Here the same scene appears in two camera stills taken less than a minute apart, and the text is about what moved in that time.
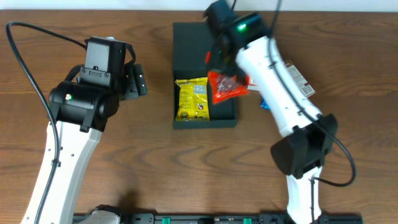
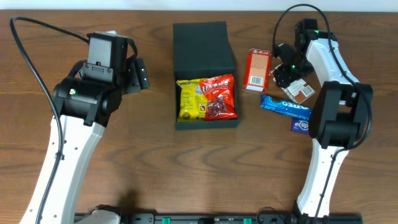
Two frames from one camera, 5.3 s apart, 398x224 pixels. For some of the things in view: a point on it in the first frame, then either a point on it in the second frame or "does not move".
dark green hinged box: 189,46 does not move
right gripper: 226,69 to 286,72
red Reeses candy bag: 226,87 to 219,92
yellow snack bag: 193,99 does not move
